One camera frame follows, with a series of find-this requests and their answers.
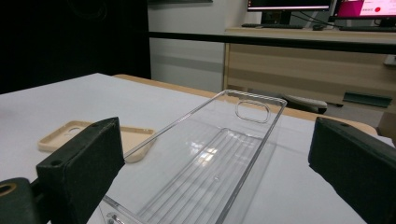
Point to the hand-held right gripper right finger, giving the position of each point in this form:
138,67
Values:
358,168

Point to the black computer monitor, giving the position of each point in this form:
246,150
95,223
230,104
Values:
286,3

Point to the black computer mouse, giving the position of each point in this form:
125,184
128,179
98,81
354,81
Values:
318,27

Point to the monitor with pink screen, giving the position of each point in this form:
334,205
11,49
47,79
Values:
358,7

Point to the light wooden desk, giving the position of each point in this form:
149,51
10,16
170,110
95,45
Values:
295,71

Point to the white table cover sheet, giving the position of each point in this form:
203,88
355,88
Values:
93,99

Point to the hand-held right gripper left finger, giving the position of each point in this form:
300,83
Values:
81,161

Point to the black keyboard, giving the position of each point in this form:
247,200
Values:
367,29
274,26

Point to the black horizontal frame bar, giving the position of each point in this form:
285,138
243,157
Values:
249,39

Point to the clear plastic tray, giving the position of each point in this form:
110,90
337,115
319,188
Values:
218,155

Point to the black curtain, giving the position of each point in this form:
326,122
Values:
62,46

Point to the white cabinet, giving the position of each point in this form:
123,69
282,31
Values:
186,62

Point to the grey rounded chair base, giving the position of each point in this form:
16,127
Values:
305,104

